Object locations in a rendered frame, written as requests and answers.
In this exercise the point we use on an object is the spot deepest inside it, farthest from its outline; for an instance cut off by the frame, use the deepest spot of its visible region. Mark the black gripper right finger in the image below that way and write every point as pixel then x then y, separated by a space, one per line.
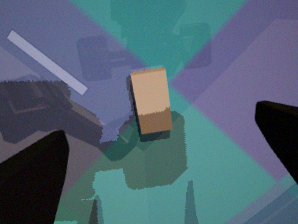
pixel 279 124

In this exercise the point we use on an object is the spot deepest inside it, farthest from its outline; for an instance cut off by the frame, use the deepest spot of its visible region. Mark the tan domino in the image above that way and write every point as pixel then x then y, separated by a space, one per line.
pixel 150 92

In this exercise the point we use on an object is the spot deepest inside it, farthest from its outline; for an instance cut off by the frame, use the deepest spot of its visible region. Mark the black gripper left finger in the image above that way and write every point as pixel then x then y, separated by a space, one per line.
pixel 32 180

